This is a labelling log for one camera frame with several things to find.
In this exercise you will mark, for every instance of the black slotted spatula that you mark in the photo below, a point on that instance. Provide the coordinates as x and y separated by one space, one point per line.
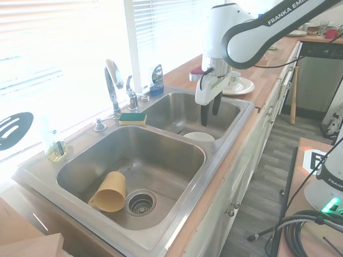
16 131

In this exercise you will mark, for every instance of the white bowl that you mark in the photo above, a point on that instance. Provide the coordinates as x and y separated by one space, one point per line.
199 137

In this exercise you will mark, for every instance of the brown bowl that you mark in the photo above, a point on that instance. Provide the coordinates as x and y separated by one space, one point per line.
312 30

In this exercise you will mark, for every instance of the white cabinet front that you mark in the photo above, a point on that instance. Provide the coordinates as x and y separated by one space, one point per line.
241 192

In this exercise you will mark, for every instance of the wooden tray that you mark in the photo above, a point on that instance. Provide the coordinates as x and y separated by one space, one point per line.
264 60

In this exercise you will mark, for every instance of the clear drinking glass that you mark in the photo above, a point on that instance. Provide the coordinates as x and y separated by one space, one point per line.
323 28

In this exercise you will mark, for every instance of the black tripod stand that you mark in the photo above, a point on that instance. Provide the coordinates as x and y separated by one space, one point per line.
289 182

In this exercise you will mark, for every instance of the red cup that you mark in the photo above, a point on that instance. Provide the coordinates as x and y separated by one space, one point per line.
331 34

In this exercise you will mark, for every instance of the yellow plastic cup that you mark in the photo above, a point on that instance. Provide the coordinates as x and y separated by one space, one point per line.
111 192

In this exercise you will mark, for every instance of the white patterned teacup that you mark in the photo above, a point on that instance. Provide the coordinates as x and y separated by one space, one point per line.
235 77

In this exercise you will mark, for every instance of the chrome sink faucet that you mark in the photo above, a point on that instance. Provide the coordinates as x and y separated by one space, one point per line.
111 83

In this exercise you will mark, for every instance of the metal drain strainer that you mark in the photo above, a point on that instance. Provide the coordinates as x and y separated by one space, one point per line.
141 202

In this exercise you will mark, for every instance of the blue dish soap bottle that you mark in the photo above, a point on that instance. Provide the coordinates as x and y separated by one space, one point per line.
156 80

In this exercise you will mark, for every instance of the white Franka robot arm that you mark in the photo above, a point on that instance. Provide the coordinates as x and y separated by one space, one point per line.
241 34

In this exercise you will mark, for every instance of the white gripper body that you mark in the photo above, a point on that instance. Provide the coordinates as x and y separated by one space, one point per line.
207 88

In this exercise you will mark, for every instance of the light wooden board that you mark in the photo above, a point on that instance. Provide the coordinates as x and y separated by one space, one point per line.
24 235

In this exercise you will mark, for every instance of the red grey wrist camera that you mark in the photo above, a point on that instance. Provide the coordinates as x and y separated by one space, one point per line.
195 75

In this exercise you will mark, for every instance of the black white marker tag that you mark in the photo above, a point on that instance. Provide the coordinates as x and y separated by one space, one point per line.
313 160

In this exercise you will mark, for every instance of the yellow green sponge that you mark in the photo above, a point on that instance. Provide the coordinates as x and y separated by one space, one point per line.
132 118

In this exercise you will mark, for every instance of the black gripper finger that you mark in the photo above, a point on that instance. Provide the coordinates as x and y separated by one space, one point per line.
216 105
204 115

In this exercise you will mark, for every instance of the cream dinner plate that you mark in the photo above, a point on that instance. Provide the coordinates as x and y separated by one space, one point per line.
242 87

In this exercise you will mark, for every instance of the stainless steel double sink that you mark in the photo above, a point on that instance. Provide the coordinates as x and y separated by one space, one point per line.
150 160

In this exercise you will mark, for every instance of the black fronted dishwasher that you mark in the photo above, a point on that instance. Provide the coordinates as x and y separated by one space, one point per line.
313 77

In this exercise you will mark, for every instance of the clear glass bottle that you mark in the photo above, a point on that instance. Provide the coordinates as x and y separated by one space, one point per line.
52 136

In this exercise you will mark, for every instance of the stack of white plates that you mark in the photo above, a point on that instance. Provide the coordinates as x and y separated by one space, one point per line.
297 33

